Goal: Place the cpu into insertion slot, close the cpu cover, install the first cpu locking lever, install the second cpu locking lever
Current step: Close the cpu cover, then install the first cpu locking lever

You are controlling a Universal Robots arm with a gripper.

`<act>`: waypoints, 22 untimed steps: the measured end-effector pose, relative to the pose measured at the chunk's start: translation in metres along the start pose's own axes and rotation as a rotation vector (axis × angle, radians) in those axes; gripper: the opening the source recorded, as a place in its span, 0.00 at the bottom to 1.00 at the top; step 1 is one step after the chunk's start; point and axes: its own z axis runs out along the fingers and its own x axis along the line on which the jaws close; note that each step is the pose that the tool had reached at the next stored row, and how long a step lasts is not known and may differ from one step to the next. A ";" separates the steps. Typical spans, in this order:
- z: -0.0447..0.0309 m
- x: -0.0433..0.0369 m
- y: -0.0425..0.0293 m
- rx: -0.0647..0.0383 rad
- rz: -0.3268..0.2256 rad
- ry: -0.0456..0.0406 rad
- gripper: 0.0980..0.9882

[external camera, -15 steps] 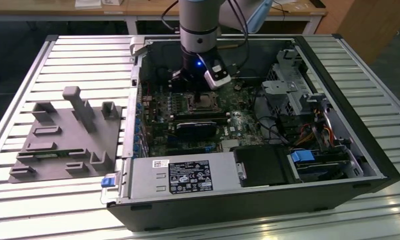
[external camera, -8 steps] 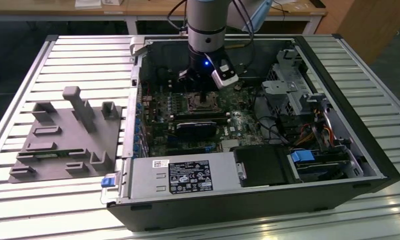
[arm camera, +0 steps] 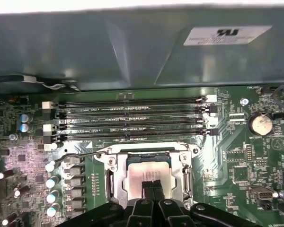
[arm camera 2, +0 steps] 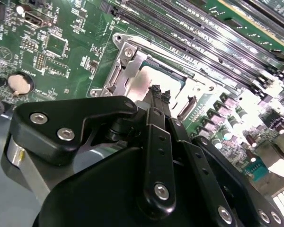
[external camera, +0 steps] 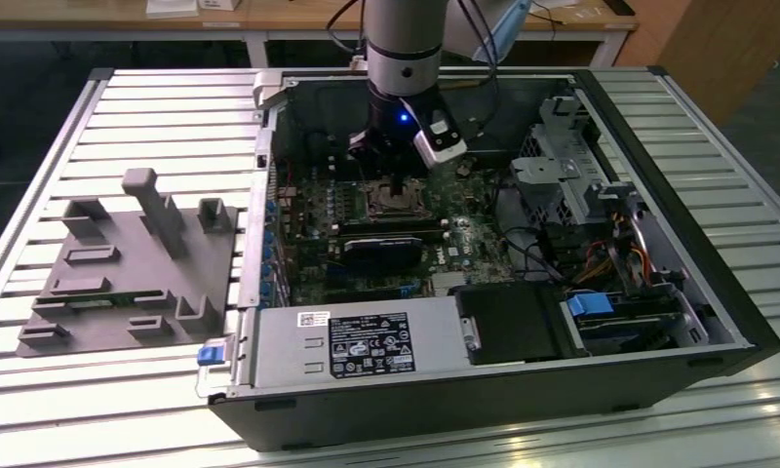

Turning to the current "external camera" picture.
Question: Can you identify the silver CPU plate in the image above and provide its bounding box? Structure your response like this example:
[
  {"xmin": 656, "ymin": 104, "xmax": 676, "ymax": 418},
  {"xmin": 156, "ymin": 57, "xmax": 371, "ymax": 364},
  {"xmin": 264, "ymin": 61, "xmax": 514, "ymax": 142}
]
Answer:
[{"xmin": 374, "ymin": 187, "xmax": 418, "ymax": 214}]

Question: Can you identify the black data cable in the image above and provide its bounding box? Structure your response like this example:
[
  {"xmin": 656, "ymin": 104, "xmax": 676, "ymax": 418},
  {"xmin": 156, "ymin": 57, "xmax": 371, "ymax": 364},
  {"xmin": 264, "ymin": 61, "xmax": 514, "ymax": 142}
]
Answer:
[{"xmin": 498, "ymin": 224, "xmax": 568, "ymax": 285}]

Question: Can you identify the black graphics card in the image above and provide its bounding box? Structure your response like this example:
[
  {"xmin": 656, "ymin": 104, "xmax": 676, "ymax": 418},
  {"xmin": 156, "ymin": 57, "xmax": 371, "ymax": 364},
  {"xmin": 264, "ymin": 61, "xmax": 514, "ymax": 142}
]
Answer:
[{"xmin": 338, "ymin": 234, "xmax": 426, "ymax": 288}]

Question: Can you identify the black open PC case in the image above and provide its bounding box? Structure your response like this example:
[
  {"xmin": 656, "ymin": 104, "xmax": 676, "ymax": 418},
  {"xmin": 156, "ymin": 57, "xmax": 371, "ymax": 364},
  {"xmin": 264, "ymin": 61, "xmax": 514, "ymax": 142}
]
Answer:
[{"xmin": 205, "ymin": 65, "xmax": 780, "ymax": 452}]

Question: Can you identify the blue disk carrier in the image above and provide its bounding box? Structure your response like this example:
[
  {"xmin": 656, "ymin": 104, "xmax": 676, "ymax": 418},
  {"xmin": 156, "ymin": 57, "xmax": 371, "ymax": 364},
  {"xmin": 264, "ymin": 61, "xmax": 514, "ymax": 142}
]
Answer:
[{"xmin": 568, "ymin": 291, "xmax": 616, "ymax": 321}]

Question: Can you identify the yellow power wire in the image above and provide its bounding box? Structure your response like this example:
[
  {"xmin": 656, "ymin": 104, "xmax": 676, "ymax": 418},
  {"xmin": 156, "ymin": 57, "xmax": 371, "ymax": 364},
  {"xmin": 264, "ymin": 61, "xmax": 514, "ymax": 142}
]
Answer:
[{"xmin": 575, "ymin": 251, "xmax": 626, "ymax": 287}]

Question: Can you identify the black drive bay cover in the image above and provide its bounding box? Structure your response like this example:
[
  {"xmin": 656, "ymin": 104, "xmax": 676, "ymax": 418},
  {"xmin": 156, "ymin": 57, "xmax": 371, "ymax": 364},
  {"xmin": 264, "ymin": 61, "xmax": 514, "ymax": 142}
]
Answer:
[{"xmin": 451, "ymin": 282, "xmax": 571, "ymax": 367}]

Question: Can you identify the wooden desk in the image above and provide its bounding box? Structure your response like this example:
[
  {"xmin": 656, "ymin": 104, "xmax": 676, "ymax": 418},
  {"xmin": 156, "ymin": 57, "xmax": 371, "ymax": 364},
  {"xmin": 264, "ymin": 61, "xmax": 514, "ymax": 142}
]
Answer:
[{"xmin": 0, "ymin": 0, "xmax": 643, "ymax": 69}]

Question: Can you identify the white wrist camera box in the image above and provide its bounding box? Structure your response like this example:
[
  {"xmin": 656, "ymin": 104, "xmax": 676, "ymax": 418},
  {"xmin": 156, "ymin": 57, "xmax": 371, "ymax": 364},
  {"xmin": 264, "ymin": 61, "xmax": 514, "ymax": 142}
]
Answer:
[{"xmin": 412, "ymin": 112, "xmax": 468, "ymax": 170}]

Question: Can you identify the silver power supply unit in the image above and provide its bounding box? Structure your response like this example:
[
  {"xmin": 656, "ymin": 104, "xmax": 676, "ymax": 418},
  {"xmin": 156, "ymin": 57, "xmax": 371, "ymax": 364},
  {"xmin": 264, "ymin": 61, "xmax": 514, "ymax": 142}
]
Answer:
[{"xmin": 231, "ymin": 294, "xmax": 476, "ymax": 391}]

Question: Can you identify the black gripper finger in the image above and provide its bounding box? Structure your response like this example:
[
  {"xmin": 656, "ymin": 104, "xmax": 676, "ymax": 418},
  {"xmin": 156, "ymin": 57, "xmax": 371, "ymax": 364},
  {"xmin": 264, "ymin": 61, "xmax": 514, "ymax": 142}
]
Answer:
[{"xmin": 347, "ymin": 128, "xmax": 411, "ymax": 202}]

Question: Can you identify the metal disk bay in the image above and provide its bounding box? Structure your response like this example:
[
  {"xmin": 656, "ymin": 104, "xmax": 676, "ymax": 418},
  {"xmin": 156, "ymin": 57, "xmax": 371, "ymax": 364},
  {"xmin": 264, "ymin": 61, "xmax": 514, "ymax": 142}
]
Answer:
[{"xmin": 558, "ymin": 282, "xmax": 714, "ymax": 360}]

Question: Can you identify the green motherboard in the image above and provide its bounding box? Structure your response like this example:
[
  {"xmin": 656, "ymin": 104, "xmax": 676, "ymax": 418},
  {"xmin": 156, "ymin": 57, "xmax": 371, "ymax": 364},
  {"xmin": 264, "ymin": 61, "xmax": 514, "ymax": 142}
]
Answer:
[{"xmin": 273, "ymin": 154, "xmax": 520, "ymax": 306}]

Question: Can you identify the metal drive cage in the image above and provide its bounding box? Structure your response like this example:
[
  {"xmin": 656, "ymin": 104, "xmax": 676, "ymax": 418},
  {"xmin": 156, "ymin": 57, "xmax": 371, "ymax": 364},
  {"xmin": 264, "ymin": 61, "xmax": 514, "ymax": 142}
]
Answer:
[{"xmin": 510, "ymin": 95, "xmax": 646, "ymax": 228}]

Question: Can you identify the grey plastic parts rack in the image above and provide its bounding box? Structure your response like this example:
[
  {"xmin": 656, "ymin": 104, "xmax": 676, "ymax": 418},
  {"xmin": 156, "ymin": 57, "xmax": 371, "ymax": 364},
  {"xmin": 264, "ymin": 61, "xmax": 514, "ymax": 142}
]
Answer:
[{"xmin": 13, "ymin": 167, "xmax": 247, "ymax": 360}]

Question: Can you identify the wooden cabinet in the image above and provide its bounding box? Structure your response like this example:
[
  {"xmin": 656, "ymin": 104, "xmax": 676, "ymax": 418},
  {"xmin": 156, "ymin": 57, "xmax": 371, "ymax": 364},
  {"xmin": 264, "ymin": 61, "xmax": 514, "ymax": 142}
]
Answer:
[{"xmin": 614, "ymin": 0, "xmax": 780, "ymax": 126}]

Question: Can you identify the blue power supply latch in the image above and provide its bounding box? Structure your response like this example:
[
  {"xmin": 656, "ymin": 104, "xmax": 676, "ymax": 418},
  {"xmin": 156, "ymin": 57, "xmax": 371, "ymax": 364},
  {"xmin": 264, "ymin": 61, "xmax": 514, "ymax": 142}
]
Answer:
[{"xmin": 193, "ymin": 337, "xmax": 228, "ymax": 367}]

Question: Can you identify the coloured flat wire bundle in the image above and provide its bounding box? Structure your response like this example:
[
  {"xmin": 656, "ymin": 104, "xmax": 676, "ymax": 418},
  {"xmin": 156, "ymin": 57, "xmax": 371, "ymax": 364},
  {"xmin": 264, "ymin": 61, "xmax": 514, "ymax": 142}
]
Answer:
[{"xmin": 623, "ymin": 246, "xmax": 655, "ymax": 293}]

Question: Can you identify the CPU socket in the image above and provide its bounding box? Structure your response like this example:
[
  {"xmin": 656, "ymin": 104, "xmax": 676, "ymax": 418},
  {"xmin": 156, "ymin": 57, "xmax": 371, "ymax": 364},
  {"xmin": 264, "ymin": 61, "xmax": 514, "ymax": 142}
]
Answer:
[{"xmin": 362, "ymin": 179, "xmax": 427, "ymax": 221}]

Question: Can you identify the metal socket cover frame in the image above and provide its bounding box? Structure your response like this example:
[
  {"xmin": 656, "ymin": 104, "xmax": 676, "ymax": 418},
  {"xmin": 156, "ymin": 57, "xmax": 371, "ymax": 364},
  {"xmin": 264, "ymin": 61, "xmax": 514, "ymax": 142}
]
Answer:
[{"xmin": 363, "ymin": 180, "xmax": 426, "ymax": 220}]

